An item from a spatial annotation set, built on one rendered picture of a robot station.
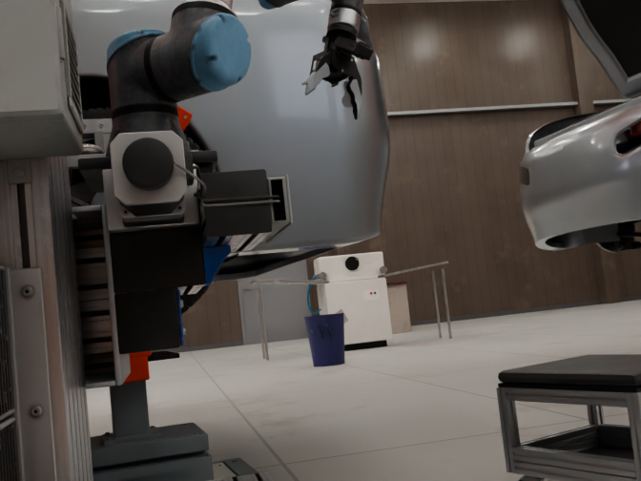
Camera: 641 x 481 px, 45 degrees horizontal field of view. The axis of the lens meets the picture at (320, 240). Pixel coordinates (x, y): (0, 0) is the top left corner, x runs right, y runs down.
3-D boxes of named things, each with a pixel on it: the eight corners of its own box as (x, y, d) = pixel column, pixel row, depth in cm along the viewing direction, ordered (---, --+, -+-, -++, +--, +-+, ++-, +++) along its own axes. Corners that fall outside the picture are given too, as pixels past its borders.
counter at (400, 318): (373, 330, 1463) (368, 287, 1470) (412, 332, 1231) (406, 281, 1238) (334, 335, 1447) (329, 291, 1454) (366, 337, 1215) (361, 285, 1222)
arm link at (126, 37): (143, 124, 146) (137, 54, 147) (198, 109, 139) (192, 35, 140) (95, 115, 136) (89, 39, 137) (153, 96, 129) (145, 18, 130)
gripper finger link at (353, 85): (352, 120, 186) (340, 83, 185) (368, 115, 182) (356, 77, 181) (342, 124, 185) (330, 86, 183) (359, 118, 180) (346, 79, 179)
